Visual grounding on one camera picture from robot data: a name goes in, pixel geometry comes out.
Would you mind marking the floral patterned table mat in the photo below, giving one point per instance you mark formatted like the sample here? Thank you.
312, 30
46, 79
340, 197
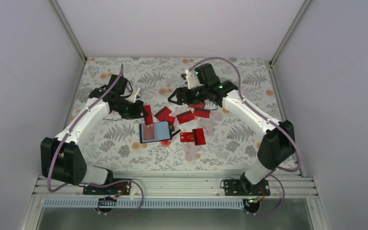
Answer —
114, 143

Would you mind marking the red card with stripe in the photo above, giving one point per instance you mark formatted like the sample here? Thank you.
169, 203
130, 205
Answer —
148, 118

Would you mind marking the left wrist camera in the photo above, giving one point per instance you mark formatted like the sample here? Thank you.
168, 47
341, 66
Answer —
122, 88

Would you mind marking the white card red circle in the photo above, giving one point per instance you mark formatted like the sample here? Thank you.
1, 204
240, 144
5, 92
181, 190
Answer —
166, 143

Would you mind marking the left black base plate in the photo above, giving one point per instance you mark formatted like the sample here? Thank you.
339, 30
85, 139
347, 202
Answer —
117, 187

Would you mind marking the red card left pair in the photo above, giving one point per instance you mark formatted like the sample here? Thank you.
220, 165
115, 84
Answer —
165, 115

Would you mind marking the aluminium rail frame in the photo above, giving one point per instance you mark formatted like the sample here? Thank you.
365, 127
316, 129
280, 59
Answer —
206, 184

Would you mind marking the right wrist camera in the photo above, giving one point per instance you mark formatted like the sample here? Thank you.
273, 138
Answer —
204, 76

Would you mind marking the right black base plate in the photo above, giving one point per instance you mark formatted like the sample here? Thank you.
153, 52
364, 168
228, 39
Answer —
235, 187

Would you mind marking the grey slotted cable duct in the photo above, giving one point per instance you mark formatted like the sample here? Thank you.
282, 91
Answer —
146, 203

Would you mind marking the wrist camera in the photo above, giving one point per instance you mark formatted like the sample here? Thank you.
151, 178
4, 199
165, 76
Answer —
122, 88
204, 76

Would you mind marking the red card pile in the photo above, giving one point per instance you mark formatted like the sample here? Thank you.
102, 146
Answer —
147, 133

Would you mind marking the red card black stripe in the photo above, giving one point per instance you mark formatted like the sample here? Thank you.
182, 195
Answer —
185, 117

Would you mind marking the red VIP card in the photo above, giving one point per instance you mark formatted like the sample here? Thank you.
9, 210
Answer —
199, 110

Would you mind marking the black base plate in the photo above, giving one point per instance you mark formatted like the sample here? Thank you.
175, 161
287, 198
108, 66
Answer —
235, 187
117, 187

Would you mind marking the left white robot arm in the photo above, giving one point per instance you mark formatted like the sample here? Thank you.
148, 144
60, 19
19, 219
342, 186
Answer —
61, 157

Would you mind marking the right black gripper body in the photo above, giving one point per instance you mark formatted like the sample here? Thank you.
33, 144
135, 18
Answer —
196, 98

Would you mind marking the black leather card holder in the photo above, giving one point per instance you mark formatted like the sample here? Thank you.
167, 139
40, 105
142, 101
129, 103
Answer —
163, 131

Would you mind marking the red chip card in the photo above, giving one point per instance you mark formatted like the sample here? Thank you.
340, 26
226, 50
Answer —
186, 137

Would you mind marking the white floral card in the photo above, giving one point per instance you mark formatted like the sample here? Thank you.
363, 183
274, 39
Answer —
192, 152

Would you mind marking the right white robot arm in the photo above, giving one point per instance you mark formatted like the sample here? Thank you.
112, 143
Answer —
277, 141

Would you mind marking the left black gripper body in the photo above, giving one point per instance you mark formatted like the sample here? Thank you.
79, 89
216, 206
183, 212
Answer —
128, 112

